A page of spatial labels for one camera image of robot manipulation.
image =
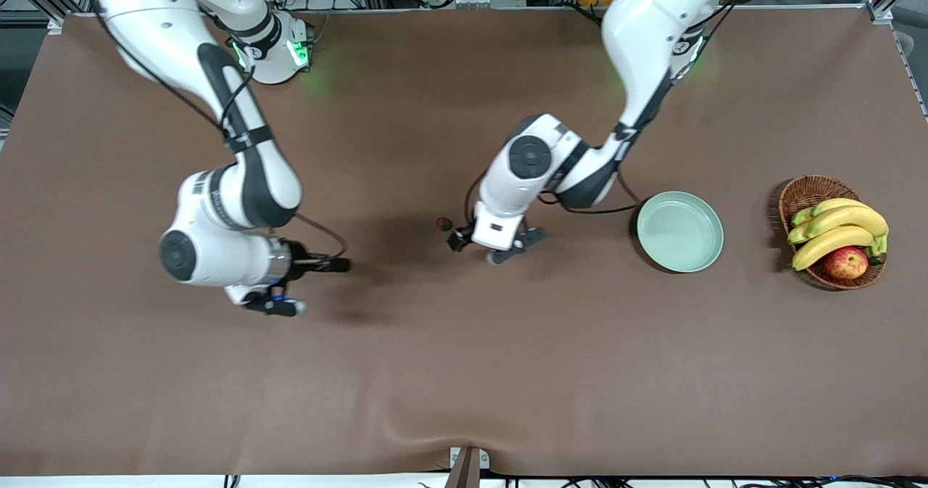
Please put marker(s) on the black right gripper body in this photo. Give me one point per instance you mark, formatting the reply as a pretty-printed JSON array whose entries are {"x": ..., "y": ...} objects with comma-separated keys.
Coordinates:
[{"x": 301, "y": 265}]

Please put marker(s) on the red plastic strawberry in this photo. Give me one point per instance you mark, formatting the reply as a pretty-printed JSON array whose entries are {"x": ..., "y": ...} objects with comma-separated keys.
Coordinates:
[{"x": 444, "y": 223}]

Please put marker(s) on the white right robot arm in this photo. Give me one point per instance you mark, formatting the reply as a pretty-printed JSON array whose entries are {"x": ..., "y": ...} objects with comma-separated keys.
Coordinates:
[{"x": 217, "y": 205}]

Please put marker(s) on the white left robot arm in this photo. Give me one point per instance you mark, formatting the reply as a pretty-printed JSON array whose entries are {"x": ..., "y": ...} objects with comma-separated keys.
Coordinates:
[{"x": 645, "y": 31}]

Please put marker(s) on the pale green round plate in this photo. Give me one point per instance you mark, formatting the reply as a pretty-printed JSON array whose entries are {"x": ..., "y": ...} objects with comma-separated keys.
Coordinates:
[{"x": 681, "y": 234}]

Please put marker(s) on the brown table cover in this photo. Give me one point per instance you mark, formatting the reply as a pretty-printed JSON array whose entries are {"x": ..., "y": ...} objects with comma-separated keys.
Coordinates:
[{"x": 464, "y": 365}]

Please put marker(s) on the white power strip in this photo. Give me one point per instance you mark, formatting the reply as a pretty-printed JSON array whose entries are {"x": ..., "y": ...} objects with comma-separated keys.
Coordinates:
[{"x": 471, "y": 0}]

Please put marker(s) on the brown wicker basket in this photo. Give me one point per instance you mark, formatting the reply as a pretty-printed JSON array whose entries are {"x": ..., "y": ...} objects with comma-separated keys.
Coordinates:
[{"x": 805, "y": 191}]

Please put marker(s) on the yellow banana bunch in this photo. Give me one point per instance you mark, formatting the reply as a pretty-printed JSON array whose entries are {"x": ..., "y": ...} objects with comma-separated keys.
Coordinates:
[{"x": 841, "y": 220}]

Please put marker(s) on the red yellow apple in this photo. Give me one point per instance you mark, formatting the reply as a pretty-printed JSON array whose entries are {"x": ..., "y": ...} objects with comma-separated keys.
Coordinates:
[{"x": 844, "y": 263}]

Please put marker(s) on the grey metal table bracket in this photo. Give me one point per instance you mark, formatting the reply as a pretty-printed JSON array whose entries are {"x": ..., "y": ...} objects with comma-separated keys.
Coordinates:
[{"x": 467, "y": 470}]

